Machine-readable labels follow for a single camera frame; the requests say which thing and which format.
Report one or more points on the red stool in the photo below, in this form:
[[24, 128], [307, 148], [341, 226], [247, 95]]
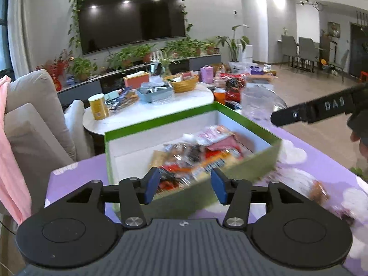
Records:
[[364, 76]]

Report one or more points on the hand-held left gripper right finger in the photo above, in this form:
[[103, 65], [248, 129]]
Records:
[[217, 187]]

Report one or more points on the clear wrapped pastry packet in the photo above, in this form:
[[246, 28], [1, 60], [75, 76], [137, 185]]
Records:
[[314, 189]]

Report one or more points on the purple box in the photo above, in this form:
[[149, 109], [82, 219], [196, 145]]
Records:
[[256, 70]]

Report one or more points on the red snack bags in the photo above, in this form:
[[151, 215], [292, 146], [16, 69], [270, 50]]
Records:
[[234, 87]]

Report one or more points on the white cushion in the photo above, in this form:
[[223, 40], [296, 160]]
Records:
[[75, 120]]

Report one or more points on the yellow can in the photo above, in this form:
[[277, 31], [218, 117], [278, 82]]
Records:
[[98, 107]]

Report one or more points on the white floor appliance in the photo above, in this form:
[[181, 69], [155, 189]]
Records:
[[245, 54]]

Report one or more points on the red flower arrangement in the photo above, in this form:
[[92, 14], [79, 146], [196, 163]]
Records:
[[57, 67]]

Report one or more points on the dark snack packets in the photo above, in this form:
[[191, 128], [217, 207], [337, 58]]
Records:
[[123, 100]]

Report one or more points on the purple cloud-print tablecloth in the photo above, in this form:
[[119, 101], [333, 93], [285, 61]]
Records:
[[316, 155]]

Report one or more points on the pink cloth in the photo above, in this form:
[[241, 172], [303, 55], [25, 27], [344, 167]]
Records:
[[11, 164]]

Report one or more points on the white round table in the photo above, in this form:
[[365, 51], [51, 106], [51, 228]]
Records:
[[184, 99]]

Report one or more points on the black wall television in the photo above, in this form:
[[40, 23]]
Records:
[[132, 17]]

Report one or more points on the row of potted green plants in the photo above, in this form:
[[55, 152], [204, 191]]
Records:
[[123, 57]]

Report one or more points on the small dark wrapped snack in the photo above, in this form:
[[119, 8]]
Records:
[[343, 214]]

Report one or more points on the glass vase with plant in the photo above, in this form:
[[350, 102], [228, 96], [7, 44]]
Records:
[[166, 66]]

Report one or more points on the white curtain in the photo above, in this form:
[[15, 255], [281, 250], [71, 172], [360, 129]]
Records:
[[18, 26]]

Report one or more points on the person's right hand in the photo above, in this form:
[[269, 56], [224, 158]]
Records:
[[363, 149]]

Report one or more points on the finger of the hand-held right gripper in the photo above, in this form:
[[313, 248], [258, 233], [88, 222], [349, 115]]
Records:
[[290, 115]]

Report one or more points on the framed wall picture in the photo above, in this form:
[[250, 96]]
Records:
[[334, 29]]

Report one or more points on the grey dining chair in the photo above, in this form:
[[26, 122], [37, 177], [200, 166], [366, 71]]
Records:
[[340, 63], [309, 51], [289, 47]]

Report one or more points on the yellow woven basket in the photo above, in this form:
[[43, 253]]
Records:
[[182, 85]]

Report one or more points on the clear plastic bottle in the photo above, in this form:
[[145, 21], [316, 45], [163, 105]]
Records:
[[256, 100]]

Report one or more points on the orange cup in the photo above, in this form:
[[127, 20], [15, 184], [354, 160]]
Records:
[[219, 96]]

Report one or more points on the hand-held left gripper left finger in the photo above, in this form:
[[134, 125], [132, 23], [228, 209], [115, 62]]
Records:
[[151, 185]]

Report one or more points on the pink box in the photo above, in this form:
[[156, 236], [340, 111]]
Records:
[[206, 74]]

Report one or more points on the beige sofa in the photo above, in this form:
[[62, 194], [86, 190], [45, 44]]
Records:
[[34, 115]]

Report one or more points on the orange box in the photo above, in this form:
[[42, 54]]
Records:
[[136, 81]]

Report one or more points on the pile of snack packets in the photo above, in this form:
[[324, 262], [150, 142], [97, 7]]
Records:
[[201, 152]]

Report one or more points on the green cardboard box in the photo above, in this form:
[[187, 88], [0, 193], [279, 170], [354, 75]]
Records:
[[244, 172]]

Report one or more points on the blue plastic tray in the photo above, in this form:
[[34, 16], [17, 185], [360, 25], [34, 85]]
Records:
[[155, 95]]

